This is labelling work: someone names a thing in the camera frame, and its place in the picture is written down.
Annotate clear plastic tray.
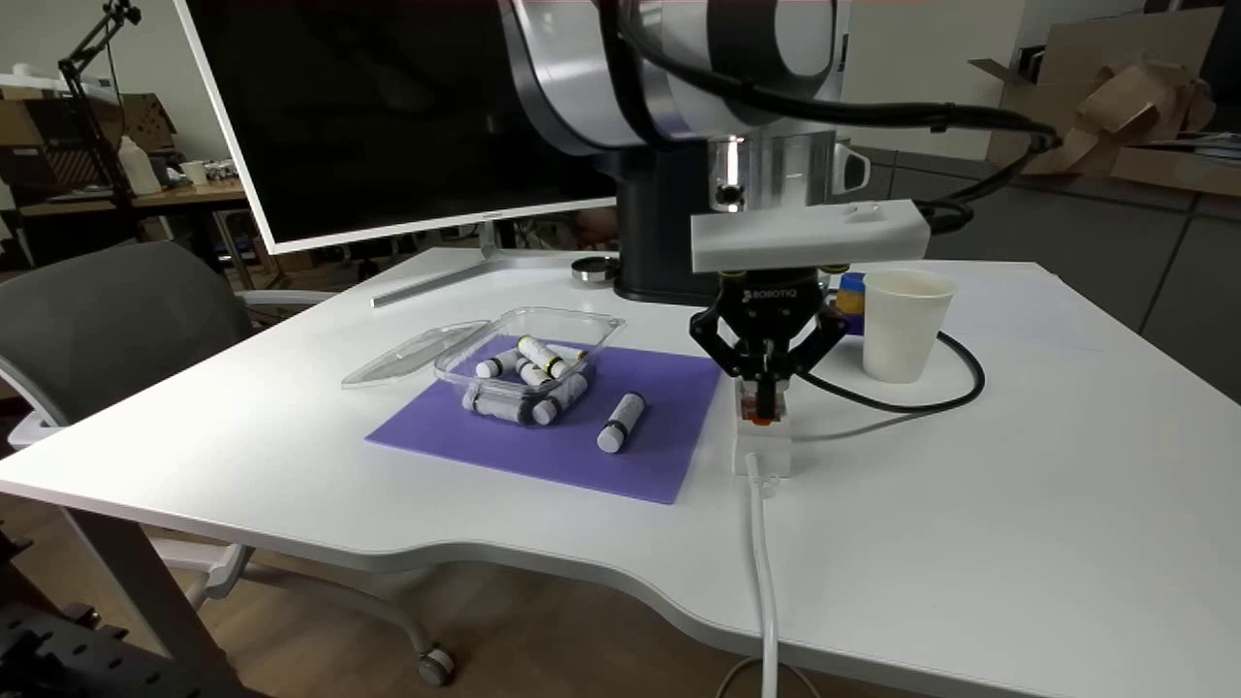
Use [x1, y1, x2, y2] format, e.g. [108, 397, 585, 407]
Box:
[439, 302, 628, 391]

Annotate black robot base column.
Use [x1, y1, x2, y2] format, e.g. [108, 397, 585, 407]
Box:
[607, 141, 729, 311]

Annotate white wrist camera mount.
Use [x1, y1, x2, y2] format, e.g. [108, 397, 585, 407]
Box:
[686, 198, 933, 279]

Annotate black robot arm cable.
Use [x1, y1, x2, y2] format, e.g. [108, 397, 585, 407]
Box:
[603, 0, 1065, 241]

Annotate brown cardboard boxes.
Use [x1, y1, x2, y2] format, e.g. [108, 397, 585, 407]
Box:
[965, 5, 1229, 186]

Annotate white power strip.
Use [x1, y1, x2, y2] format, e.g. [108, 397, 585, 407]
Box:
[729, 371, 793, 486]

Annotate white bottle with black band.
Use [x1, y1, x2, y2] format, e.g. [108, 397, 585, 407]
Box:
[594, 391, 646, 457]

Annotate grey office chair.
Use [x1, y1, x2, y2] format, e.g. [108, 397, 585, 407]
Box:
[0, 241, 461, 690]

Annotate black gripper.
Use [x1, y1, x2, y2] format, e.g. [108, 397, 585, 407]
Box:
[686, 269, 854, 426]

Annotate large white-framed monitor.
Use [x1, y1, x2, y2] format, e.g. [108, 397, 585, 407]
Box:
[169, 0, 624, 261]

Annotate wooden desk with clutter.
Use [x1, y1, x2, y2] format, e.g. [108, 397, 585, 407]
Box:
[0, 86, 250, 269]

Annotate white paper cup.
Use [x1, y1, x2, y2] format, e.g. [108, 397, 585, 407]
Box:
[858, 269, 963, 389]

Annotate grey table leg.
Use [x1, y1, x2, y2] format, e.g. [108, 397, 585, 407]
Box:
[58, 506, 250, 698]

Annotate purple rectangular mat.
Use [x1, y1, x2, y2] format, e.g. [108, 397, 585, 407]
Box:
[364, 333, 723, 506]

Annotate black plug with cable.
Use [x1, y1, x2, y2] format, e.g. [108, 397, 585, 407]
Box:
[793, 325, 990, 420]

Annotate white power strip cable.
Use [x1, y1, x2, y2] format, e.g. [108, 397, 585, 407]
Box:
[708, 450, 820, 698]

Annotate small blue object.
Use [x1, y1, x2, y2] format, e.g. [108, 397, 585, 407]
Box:
[832, 272, 871, 336]

